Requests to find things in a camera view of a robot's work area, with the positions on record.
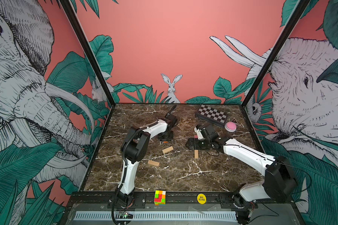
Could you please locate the natural wood block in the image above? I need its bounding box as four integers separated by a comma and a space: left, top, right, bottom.
162, 146, 174, 154
194, 150, 199, 159
148, 160, 160, 167

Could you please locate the white perforated strip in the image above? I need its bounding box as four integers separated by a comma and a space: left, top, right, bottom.
74, 211, 237, 222

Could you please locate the folded checkered chess board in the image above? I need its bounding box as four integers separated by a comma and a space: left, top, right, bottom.
195, 105, 228, 127

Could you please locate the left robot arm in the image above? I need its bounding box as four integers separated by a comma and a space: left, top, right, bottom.
115, 118, 177, 207

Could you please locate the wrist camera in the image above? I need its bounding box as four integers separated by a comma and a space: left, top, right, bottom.
165, 114, 178, 129
194, 123, 219, 141

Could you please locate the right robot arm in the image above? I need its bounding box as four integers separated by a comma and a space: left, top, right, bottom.
186, 137, 298, 209

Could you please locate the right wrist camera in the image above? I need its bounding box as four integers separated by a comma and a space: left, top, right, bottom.
194, 123, 219, 141

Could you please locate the yellow big blind chip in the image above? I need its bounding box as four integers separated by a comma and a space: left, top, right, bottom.
197, 193, 207, 204

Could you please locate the black front rail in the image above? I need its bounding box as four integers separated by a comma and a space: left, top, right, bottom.
67, 191, 299, 210

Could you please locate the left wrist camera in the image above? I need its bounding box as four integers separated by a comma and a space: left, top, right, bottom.
165, 114, 178, 129

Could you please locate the small circuit board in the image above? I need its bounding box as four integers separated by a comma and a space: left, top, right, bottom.
116, 211, 133, 219

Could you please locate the pink round button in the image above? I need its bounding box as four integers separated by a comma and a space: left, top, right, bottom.
224, 122, 237, 133

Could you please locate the colourful puzzle cube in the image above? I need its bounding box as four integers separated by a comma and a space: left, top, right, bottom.
154, 190, 166, 205

